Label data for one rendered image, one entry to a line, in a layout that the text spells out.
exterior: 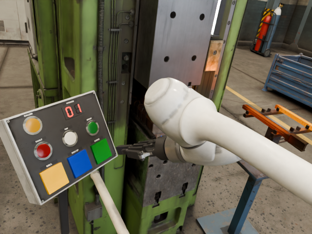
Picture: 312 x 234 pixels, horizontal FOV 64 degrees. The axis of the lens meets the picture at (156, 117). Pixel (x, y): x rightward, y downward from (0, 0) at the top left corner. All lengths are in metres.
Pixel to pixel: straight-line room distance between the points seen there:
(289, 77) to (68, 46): 4.11
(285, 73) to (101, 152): 4.36
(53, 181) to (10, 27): 5.67
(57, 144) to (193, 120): 0.53
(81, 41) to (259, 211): 1.96
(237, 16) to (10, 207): 2.01
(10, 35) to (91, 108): 5.54
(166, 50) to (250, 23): 8.34
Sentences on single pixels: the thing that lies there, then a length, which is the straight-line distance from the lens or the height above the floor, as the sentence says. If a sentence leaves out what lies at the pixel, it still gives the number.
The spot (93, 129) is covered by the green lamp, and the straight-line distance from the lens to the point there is 0.96.
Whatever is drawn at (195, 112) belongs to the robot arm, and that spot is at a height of 1.38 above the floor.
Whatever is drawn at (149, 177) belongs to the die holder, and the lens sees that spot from 1.35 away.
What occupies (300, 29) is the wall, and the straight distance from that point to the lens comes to 10.28.
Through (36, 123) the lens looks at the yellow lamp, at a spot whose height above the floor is 1.17.
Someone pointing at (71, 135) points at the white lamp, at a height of 1.10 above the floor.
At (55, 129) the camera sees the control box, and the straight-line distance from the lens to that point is 0.88.
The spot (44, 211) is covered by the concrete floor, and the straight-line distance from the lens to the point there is 2.15.
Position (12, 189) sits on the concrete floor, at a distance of 2.38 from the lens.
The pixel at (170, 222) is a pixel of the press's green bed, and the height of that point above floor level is 0.16.
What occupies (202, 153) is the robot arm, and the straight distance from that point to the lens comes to 0.61.
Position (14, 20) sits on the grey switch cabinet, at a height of 0.51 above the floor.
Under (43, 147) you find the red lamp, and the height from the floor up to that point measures 1.10.
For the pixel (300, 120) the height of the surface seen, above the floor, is 1.01.
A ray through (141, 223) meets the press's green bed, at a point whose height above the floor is 0.31.
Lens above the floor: 1.59
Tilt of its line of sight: 28 degrees down
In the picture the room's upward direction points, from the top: 8 degrees clockwise
